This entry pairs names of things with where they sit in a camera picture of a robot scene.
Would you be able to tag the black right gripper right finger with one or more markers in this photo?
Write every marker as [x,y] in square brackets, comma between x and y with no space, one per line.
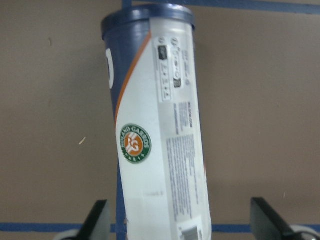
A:
[267,224]

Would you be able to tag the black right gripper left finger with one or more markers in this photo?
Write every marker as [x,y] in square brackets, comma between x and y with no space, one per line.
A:
[97,225]

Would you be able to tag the white blue tennis ball can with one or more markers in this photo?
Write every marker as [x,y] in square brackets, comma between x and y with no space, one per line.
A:
[152,79]

